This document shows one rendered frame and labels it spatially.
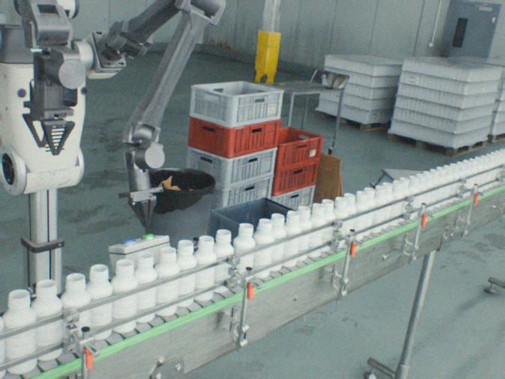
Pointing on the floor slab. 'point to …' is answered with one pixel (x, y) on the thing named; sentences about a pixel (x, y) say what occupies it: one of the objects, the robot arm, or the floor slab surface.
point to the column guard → (266, 57)
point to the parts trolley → (307, 102)
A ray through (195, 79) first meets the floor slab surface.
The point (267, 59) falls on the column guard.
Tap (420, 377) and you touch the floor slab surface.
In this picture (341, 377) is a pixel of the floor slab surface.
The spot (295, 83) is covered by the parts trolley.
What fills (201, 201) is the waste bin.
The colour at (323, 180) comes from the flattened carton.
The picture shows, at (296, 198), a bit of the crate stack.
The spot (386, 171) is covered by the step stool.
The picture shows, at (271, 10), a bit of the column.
